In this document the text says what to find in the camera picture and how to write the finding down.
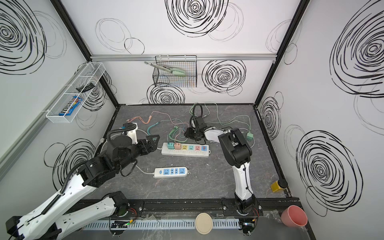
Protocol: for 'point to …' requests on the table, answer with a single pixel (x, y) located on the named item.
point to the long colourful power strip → (187, 150)
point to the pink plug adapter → (177, 145)
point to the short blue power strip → (166, 172)
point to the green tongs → (174, 71)
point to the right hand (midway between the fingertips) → (186, 134)
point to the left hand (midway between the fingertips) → (155, 139)
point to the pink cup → (292, 216)
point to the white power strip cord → (135, 165)
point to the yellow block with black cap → (278, 185)
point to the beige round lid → (203, 223)
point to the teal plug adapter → (170, 145)
